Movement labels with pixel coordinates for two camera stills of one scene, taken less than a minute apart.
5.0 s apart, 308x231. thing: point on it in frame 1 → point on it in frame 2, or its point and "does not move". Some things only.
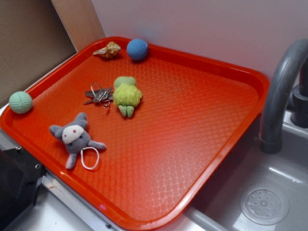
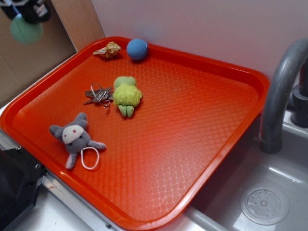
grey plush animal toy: x=75 y=137 does not move
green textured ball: x=20 y=102 → x=25 y=32
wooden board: x=80 y=20 does not move
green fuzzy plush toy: x=126 y=95 does not move
